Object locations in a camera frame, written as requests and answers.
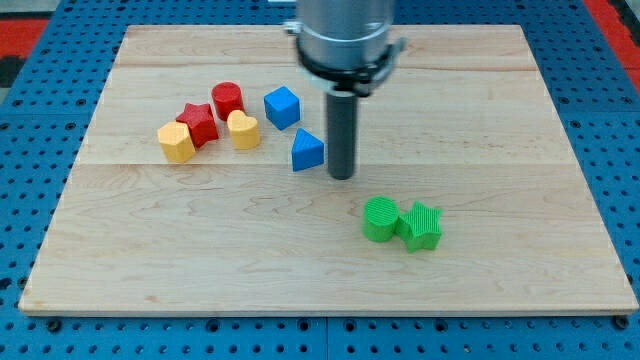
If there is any blue cube block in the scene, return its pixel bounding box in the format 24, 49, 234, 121
263, 86, 301, 130

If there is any wooden board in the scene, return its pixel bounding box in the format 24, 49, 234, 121
19, 25, 638, 317

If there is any blue triangle block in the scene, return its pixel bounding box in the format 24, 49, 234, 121
291, 128, 324, 172

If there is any green star block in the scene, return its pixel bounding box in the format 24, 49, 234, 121
395, 201, 442, 253

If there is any yellow hexagon block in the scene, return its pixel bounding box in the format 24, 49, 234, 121
157, 121, 196, 163

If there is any green cylinder block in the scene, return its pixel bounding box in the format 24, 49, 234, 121
362, 196, 399, 242

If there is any yellow heart block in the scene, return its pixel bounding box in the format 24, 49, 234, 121
227, 110, 261, 150

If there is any red cylinder block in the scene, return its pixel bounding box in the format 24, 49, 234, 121
211, 82, 245, 122

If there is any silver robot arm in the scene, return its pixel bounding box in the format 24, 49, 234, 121
283, 0, 407, 97

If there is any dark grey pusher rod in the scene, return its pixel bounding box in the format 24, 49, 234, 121
325, 94, 358, 180

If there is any red star block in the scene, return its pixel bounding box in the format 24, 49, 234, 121
176, 103, 219, 148

